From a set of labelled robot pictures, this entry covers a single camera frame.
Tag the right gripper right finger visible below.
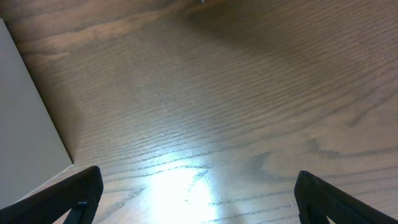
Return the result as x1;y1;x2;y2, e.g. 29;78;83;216
294;170;397;224

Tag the white cardboard box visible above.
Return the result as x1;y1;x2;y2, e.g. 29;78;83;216
1;22;72;208

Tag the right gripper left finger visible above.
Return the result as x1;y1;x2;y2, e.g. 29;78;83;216
1;166;103;223

